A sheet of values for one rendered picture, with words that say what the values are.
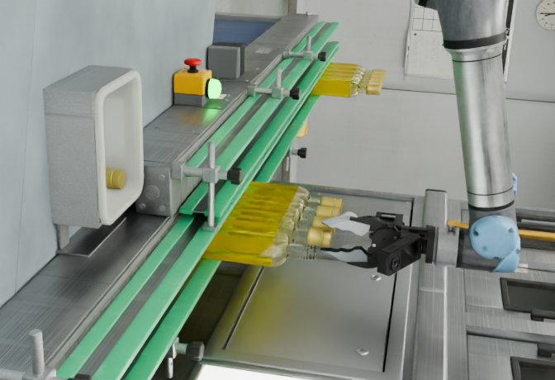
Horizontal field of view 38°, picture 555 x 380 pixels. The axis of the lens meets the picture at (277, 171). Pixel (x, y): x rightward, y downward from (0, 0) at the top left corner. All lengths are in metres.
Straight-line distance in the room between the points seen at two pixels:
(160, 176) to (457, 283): 0.69
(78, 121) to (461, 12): 0.60
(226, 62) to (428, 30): 5.37
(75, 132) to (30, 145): 0.07
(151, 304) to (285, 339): 0.32
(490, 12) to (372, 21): 6.12
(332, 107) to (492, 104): 6.31
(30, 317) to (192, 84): 0.80
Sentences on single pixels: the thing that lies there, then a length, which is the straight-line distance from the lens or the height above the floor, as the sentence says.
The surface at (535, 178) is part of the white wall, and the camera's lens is 7.74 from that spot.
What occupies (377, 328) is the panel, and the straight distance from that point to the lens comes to 1.50.
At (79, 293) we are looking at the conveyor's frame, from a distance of 1.22.
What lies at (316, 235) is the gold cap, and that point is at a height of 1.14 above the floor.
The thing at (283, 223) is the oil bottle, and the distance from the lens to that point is 1.51.
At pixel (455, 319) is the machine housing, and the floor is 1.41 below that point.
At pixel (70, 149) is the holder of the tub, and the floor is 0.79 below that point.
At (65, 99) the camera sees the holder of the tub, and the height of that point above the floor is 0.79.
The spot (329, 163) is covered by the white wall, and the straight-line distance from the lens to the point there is 7.73.
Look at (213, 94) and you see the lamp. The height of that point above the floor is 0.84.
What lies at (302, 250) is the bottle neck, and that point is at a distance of 1.46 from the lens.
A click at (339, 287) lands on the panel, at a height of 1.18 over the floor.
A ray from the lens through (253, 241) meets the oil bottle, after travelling 1.46.
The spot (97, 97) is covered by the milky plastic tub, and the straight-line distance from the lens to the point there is 1.22.
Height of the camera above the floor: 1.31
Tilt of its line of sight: 10 degrees down
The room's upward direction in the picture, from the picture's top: 96 degrees clockwise
